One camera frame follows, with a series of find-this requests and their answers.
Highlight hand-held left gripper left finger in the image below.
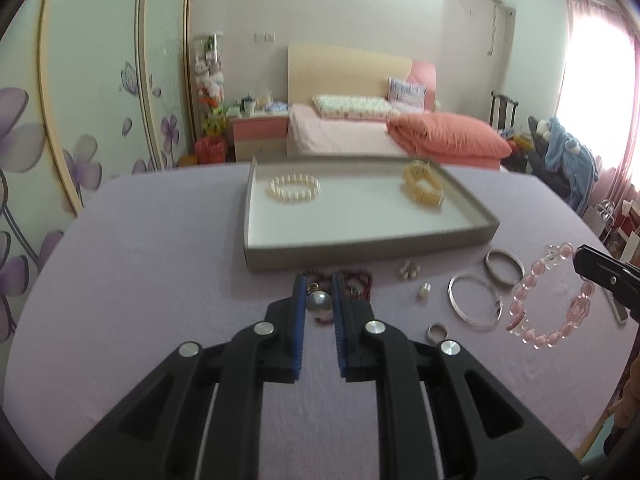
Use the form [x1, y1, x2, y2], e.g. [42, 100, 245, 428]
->
[55, 274, 307, 480]

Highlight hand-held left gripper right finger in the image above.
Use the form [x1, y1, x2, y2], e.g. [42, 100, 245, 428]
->
[330, 272, 583, 480]

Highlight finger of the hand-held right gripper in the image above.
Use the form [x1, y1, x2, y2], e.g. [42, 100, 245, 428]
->
[574, 244, 640, 321]

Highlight grey pearl pendant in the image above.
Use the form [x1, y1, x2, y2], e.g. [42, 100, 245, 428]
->
[306, 282, 332, 320]

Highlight dark red bead bracelet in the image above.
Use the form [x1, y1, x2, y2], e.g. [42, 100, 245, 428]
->
[295, 270, 375, 328]

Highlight pink bead bracelet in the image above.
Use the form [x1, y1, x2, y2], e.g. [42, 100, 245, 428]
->
[506, 242, 597, 351]

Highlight grey cardboard tray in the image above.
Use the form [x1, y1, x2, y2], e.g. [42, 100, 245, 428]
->
[242, 156, 501, 274]

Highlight small silver bangle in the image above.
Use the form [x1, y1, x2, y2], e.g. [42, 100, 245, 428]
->
[485, 249, 525, 287]

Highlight large silver bangle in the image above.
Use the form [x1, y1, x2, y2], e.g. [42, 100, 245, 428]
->
[447, 272, 505, 331]

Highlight white storage rack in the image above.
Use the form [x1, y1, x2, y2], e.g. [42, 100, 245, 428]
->
[585, 199, 640, 261]

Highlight pink curtain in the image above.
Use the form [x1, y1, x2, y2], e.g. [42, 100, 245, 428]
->
[555, 0, 640, 211]

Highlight blue clothing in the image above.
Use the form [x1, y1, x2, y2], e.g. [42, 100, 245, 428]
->
[542, 117, 601, 213]

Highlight grey chair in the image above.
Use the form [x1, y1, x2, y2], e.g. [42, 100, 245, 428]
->
[527, 115, 571, 196]

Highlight lavender tablecloth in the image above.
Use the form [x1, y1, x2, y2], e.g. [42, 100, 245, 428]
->
[0, 157, 640, 480]

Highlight colourful toy pile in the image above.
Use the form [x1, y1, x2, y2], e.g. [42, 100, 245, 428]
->
[500, 130, 533, 156]

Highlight pink bed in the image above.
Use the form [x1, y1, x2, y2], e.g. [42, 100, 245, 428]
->
[286, 102, 511, 171]

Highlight pink and white nightstand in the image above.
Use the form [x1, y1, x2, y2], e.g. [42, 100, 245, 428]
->
[227, 114, 291, 162]

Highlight red trash bin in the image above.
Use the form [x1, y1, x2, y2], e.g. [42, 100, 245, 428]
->
[194, 136, 228, 165]

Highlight dark wooden chair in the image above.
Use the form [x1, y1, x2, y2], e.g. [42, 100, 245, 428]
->
[490, 91, 518, 133]

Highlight folded coral quilt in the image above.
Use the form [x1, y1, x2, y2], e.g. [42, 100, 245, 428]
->
[386, 111, 513, 163]

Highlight white floral pillow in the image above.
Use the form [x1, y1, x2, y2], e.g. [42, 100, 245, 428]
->
[312, 94, 401, 121]

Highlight pale purple pillow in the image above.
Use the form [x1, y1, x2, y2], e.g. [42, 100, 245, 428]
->
[387, 77, 427, 111]

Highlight cream and pink headboard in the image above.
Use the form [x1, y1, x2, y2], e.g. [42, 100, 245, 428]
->
[287, 43, 437, 111]

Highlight plush toy display tube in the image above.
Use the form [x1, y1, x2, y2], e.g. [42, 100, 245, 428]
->
[192, 32, 226, 141]

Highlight floral sliding wardrobe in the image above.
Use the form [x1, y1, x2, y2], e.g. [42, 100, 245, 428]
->
[0, 0, 201, 361]

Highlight white pearl bracelet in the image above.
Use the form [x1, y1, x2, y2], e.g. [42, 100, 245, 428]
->
[268, 174, 321, 205]

